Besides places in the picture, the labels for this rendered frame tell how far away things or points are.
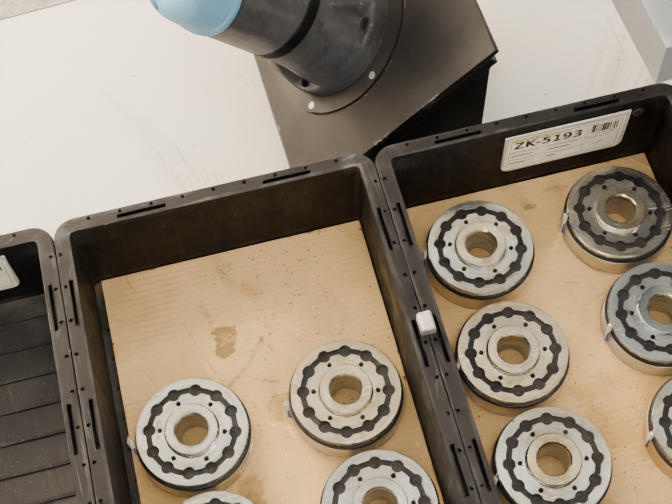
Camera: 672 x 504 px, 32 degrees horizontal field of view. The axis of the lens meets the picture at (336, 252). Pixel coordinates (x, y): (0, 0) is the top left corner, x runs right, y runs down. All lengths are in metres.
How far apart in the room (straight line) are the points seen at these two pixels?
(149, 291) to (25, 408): 0.16
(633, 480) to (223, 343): 0.39
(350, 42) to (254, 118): 0.22
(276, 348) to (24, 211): 0.40
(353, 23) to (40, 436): 0.52
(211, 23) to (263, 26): 0.05
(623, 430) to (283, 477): 0.31
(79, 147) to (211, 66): 0.19
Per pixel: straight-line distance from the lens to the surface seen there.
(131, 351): 1.15
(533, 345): 1.10
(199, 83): 1.45
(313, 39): 1.22
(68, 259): 1.09
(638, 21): 1.04
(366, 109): 1.25
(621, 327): 1.12
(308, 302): 1.15
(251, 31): 1.19
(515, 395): 1.08
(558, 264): 1.18
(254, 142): 1.39
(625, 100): 1.16
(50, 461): 1.13
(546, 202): 1.21
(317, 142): 1.29
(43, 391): 1.15
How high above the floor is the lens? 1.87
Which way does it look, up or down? 63 degrees down
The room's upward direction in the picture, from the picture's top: 4 degrees counter-clockwise
